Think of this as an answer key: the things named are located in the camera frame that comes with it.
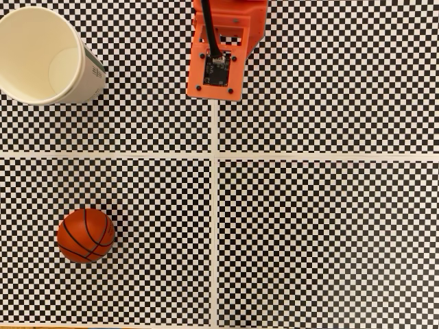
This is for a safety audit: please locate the small orange basketball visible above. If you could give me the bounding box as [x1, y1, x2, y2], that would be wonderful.
[56, 208, 116, 265]

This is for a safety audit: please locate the white paper cup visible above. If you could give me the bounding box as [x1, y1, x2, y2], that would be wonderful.
[0, 5, 107, 106]

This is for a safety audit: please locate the black white checkerboard sheet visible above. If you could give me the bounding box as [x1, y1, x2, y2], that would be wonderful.
[217, 159, 439, 329]
[217, 0, 439, 156]
[0, 157, 213, 327]
[0, 0, 213, 154]

